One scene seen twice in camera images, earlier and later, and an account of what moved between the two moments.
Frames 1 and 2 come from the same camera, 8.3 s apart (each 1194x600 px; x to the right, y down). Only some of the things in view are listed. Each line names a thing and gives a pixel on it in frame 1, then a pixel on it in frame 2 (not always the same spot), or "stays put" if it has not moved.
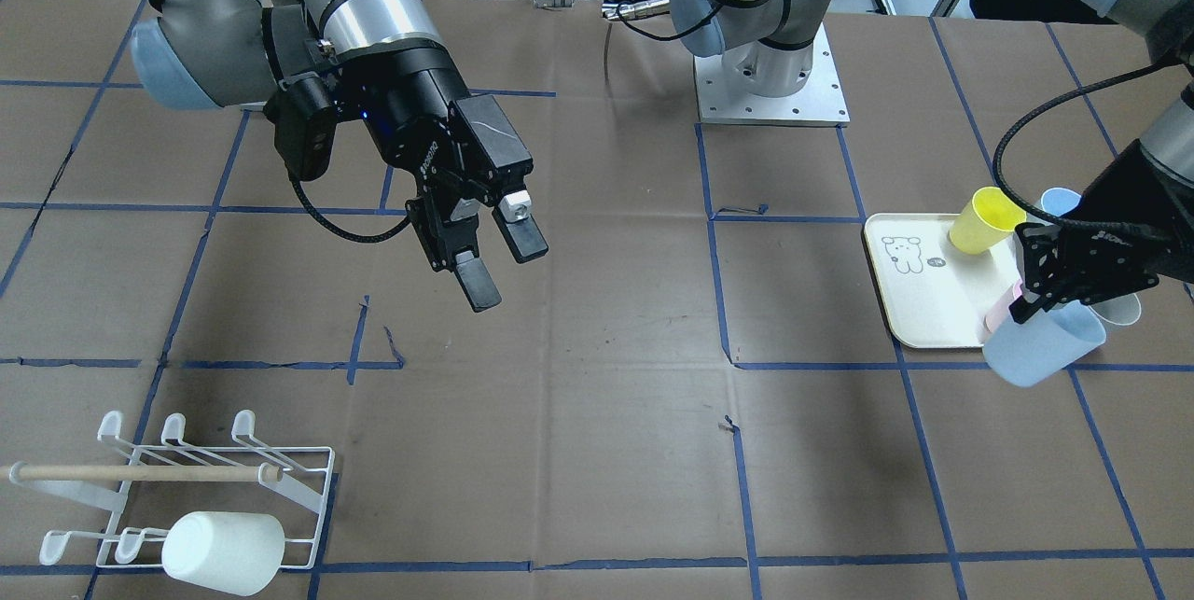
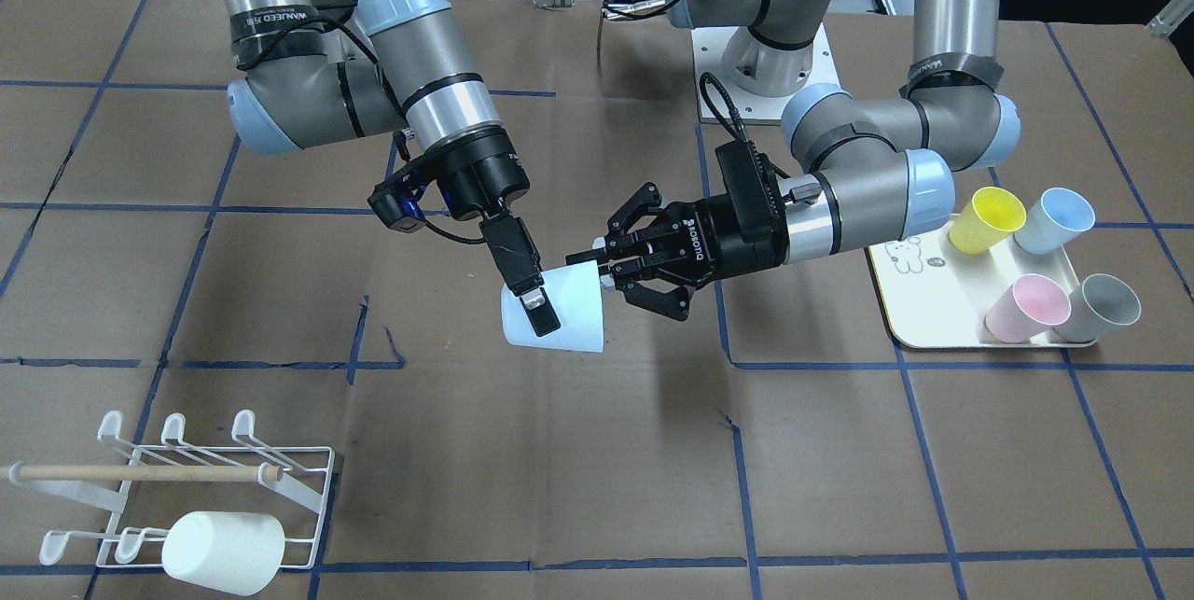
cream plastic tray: [933, 295] stays put
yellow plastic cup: [986, 221] stays put
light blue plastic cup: [1045, 342] → [575, 295]
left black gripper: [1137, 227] → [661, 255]
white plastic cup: [238, 552] stays put
